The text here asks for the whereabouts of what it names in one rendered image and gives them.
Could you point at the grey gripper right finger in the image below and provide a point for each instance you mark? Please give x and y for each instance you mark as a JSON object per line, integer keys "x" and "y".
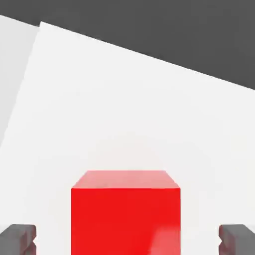
{"x": 238, "y": 240}

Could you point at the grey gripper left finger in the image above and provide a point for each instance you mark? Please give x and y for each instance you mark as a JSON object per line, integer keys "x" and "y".
{"x": 17, "y": 240}

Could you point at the small red cube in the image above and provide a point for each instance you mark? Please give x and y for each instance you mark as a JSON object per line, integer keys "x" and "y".
{"x": 125, "y": 219}

